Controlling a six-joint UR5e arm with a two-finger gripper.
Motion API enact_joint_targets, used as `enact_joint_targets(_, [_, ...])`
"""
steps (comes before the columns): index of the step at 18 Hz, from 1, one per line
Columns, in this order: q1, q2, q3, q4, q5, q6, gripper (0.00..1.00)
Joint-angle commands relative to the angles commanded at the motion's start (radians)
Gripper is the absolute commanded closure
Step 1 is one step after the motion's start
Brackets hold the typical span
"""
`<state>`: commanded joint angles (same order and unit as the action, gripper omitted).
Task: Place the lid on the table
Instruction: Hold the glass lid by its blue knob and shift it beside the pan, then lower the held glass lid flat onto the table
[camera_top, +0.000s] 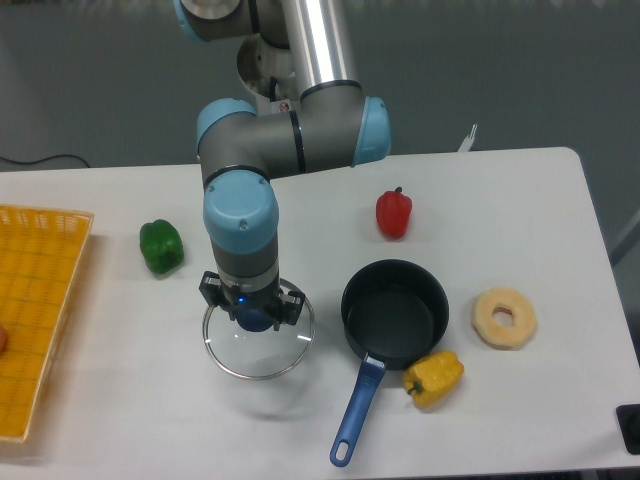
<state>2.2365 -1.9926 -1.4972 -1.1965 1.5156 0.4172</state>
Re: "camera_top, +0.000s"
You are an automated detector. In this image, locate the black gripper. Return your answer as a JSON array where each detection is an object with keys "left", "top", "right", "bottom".
[{"left": 199, "top": 271, "right": 305, "bottom": 331}]

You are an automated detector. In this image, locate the glass lid blue knob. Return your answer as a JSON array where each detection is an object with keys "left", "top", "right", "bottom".
[{"left": 202, "top": 279, "right": 315, "bottom": 380}]

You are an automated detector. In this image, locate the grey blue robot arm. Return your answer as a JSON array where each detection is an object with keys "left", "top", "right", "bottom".
[{"left": 174, "top": 1, "right": 391, "bottom": 332}]

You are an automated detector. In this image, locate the green bell pepper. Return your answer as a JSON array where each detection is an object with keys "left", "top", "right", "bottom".
[{"left": 139, "top": 219, "right": 185, "bottom": 275}]

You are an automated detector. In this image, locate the red bell pepper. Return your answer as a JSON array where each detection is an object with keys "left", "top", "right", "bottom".
[{"left": 375, "top": 187, "right": 413, "bottom": 240}]

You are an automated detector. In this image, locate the yellow bell pepper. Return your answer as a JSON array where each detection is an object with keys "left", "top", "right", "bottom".
[{"left": 402, "top": 350, "right": 464, "bottom": 409}]

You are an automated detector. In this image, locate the yellow plastic basket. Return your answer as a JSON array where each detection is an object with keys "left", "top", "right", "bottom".
[{"left": 1, "top": 204, "right": 94, "bottom": 443}]

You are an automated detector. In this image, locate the white clip behind table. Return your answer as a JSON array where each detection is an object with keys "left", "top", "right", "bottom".
[{"left": 458, "top": 123, "right": 478, "bottom": 153}]

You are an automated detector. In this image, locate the beige donut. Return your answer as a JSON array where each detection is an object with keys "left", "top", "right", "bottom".
[{"left": 471, "top": 287, "right": 538, "bottom": 349}]

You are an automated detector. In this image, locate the black device at edge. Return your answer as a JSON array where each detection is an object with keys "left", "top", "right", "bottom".
[{"left": 616, "top": 404, "right": 640, "bottom": 455}]

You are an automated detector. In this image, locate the black pot blue handle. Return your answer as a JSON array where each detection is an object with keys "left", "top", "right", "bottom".
[{"left": 330, "top": 259, "right": 449, "bottom": 467}]

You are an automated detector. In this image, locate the black cable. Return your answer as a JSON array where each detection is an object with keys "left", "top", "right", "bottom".
[{"left": 0, "top": 154, "right": 92, "bottom": 169}]

